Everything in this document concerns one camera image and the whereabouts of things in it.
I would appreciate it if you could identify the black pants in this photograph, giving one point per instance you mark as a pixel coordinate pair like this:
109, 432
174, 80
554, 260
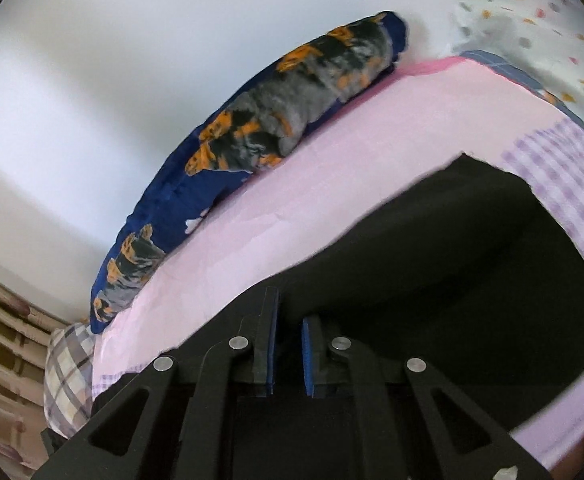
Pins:
447, 240

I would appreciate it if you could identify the navy orange patterned bolster pillow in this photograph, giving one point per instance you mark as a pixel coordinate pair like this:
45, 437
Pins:
171, 200

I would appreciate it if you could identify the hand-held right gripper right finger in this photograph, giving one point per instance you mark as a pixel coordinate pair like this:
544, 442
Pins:
307, 355

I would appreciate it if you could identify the grey plaid pillow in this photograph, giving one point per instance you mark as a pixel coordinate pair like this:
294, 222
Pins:
66, 380

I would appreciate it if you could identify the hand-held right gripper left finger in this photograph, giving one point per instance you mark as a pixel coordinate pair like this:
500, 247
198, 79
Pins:
272, 345

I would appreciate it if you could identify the pink checked bed sheet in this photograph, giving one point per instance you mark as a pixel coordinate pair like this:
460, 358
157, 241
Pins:
322, 185

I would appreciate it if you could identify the white dotted cloth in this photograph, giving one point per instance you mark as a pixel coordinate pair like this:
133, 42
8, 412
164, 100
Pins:
522, 25

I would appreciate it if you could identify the blue plaid cloth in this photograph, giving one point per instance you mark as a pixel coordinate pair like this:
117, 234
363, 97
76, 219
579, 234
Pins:
502, 67

